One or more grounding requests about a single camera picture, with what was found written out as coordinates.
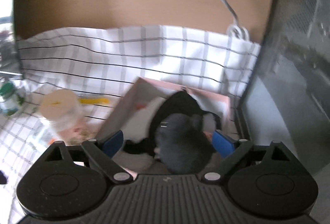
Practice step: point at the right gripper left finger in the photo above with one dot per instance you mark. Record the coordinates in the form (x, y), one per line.
(100, 154)

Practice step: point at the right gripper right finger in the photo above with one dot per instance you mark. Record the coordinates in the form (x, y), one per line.
(232, 151)

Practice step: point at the yellow rimmed round pad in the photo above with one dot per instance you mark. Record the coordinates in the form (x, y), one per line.
(95, 101)

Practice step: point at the black plush toy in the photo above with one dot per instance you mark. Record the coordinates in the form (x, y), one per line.
(183, 146)

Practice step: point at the black cap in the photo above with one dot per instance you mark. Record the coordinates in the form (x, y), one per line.
(182, 103)

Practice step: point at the pink cardboard box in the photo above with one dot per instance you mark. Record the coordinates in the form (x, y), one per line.
(144, 90)

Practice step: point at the clear jar floral label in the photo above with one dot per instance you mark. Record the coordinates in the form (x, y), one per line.
(61, 111)

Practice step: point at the grey metal cabinet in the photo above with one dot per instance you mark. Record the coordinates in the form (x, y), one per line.
(287, 98)

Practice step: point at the white checkered tablecloth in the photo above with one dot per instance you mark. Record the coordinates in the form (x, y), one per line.
(107, 62)

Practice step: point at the green lid jar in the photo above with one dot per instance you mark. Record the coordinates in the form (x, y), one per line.
(11, 100)

